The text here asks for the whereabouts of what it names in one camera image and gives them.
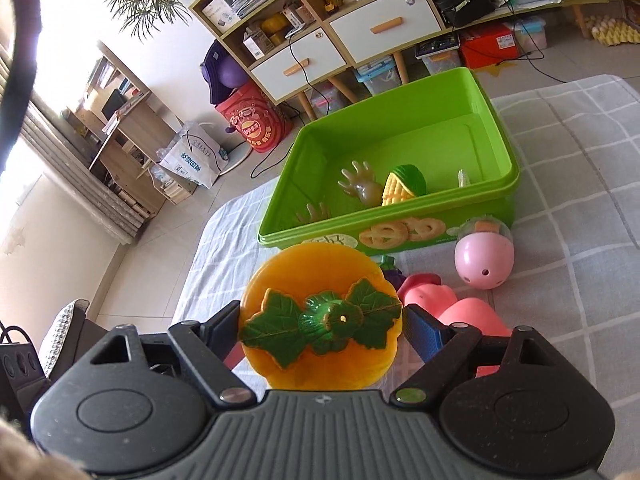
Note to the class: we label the clear storage box dark top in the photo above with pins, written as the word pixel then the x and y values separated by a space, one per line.
pixel 437 52

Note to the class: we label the orange toy pumpkin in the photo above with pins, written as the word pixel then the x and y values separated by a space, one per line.
pixel 310 270

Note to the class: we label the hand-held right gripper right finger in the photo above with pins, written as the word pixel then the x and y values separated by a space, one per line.
pixel 425 332

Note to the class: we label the white product box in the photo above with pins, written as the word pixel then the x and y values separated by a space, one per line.
pixel 218 10

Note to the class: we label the small pink toy pig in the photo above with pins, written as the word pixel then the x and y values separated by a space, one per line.
pixel 425 290

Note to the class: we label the grey checked tablecloth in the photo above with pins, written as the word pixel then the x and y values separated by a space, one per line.
pixel 575 185

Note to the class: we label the green plastic box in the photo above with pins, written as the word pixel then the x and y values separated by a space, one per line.
pixel 440 125

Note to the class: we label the clear storage box white lid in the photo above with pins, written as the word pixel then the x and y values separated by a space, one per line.
pixel 530 32

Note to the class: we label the beige fuzzy sleeve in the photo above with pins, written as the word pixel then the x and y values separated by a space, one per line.
pixel 20 455

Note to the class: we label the brown rubber toy hand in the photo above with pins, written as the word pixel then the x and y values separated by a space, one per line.
pixel 367 190

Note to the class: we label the grey pleated curtain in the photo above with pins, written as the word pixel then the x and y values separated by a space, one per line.
pixel 85 175

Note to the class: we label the yellow green toy corn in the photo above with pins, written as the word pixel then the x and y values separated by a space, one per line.
pixel 402 187

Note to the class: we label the small printed boxes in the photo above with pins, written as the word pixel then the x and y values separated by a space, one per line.
pixel 297 16

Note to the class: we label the yellow round container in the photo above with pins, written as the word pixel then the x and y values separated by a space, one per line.
pixel 275 24

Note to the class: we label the red cardboard box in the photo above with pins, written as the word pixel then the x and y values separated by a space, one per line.
pixel 487 45

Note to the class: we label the yellow egg tray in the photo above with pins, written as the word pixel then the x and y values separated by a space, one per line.
pixel 612 30

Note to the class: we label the tall wooden shelf cabinet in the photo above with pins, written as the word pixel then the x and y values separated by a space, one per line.
pixel 320 50

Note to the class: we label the red snack barrel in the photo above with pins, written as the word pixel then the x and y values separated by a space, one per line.
pixel 255 125

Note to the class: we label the black bag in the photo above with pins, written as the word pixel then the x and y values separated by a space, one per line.
pixel 462 2

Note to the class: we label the pink ball toy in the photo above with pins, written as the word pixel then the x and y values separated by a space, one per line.
pixel 482 260

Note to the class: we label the clear storage box blue lid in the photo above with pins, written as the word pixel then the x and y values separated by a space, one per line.
pixel 380 77

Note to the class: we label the pale toy corn cob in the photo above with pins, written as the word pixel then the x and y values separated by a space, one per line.
pixel 465 179

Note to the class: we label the white shopping bag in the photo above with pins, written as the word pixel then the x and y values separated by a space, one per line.
pixel 192 157

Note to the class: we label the wooden crate of books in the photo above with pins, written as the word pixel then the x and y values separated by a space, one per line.
pixel 175 192

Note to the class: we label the purple toy grapes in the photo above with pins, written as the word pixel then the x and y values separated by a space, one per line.
pixel 392 272

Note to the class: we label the wooden drawer cabinet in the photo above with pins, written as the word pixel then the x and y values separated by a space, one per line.
pixel 360 35

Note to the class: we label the purple bag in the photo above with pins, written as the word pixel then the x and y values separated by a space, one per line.
pixel 225 72

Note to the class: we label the small white carton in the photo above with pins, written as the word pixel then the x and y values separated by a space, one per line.
pixel 259 42

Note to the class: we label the wooden bookshelf desk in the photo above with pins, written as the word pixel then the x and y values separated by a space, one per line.
pixel 150 115

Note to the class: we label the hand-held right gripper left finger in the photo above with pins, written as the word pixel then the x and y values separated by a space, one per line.
pixel 222 332

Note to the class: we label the white round fan base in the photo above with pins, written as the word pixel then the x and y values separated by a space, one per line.
pixel 235 160

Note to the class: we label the grey patterned cushion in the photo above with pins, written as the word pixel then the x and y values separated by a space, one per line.
pixel 62 335

